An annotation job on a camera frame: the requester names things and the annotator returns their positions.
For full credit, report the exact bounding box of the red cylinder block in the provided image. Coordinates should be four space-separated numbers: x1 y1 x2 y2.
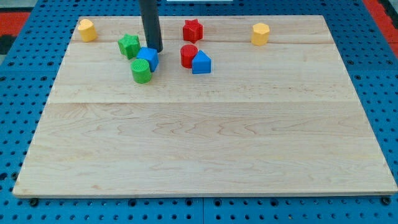
180 44 198 68

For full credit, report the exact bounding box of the green star block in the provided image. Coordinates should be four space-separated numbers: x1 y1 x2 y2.
118 34 141 59

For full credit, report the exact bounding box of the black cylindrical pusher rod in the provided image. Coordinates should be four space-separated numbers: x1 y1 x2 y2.
138 0 163 52

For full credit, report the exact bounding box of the red star block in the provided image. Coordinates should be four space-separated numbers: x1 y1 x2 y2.
183 19 203 44

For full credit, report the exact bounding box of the blue triangular prism block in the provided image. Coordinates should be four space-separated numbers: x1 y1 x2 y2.
192 50 211 75

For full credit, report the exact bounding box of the yellow heart block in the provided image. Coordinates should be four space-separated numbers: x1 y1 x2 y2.
78 19 98 42

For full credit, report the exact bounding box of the green cylinder block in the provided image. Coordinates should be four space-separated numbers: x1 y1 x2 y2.
131 58 152 84

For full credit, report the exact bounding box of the blue cube block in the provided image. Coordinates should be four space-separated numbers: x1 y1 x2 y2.
136 47 159 72

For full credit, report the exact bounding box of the yellow hexagon block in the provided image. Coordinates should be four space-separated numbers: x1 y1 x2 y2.
251 23 270 46

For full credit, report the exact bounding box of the light wooden board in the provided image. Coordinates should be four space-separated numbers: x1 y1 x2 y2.
13 16 397 198

